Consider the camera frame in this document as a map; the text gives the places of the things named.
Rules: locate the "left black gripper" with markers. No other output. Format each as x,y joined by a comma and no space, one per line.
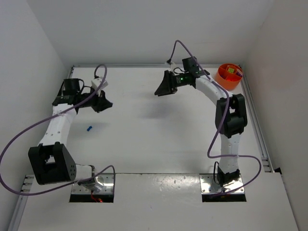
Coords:
98,101

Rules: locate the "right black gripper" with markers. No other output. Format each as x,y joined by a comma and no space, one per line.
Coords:
171,82

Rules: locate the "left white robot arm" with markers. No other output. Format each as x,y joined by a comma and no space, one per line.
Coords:
50,160

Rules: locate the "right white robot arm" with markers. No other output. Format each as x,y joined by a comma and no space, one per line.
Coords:
230,115

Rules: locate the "orange round divided container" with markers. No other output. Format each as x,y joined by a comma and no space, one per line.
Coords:
228,81

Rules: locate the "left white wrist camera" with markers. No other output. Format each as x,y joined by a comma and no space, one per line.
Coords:
98,84

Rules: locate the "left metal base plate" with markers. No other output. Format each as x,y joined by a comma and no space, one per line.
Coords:
100,185

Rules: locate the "metal base plate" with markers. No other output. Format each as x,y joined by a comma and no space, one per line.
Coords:
209,187
100,185

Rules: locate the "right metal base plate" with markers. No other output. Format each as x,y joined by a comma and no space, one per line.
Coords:
209,187

